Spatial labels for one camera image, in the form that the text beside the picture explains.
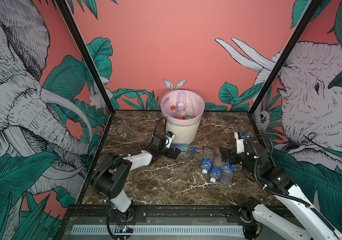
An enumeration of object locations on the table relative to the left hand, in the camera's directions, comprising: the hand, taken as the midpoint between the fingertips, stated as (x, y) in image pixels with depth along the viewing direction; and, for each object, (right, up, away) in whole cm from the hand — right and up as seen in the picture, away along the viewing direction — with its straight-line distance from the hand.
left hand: (175, 146), depth 91 cm
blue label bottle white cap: (+19, -9, -5) cm, 21 cm away
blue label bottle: (+24, -12, -8) cm, 28 cm away
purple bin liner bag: (+12, +27, +4) cm, 30 cm away
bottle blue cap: (+12, -3, +4) cm, 13 cm away
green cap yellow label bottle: (+10, +20, +7) cm, 23 cm away
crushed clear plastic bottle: (+30, -14, -7) cm, 34 cm away
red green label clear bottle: (+5, +24, +12) cm, 27 cm away
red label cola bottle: (-1, +22, +8) cm, 24 cm away
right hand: (+25, +4, -22) cm, 34 cm away
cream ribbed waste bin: (+5, +14, -11) cm, 18 cm away
